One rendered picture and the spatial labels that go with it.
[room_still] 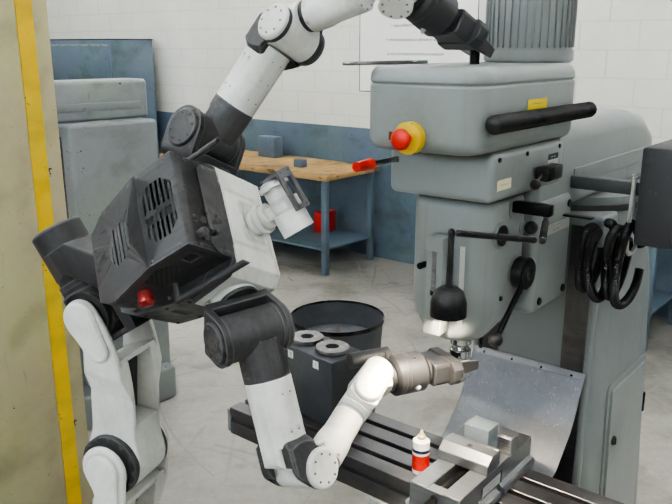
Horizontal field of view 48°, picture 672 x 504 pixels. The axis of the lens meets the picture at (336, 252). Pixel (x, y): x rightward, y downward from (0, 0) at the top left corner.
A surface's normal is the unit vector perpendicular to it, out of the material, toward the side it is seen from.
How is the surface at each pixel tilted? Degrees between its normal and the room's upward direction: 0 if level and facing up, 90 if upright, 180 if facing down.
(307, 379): 90
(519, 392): 63
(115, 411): 90
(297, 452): 70
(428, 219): 90
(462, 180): 90
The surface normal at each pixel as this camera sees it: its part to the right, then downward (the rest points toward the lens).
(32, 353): 0.78, 0.17
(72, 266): -0.35, 0.25
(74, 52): -0.63, 0.21
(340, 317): -0.12, 0.20
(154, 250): -0.55, -0.22
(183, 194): 0.82, -0.42
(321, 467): 0.70, -0.16
